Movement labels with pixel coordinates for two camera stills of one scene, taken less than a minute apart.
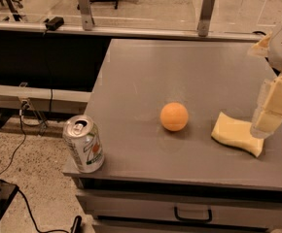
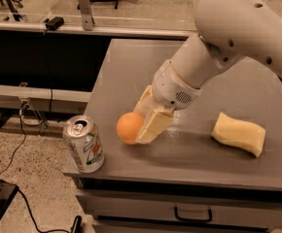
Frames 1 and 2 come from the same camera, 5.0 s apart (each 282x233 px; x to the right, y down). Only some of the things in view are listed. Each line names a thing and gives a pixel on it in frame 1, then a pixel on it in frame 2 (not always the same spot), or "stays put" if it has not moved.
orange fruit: [174, 116] to [128, 126]
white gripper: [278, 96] to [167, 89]
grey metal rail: [36, 100] stays put
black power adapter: [53, 23] stays put
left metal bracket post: [84, 0] stays put
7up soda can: [86, 143] stays put
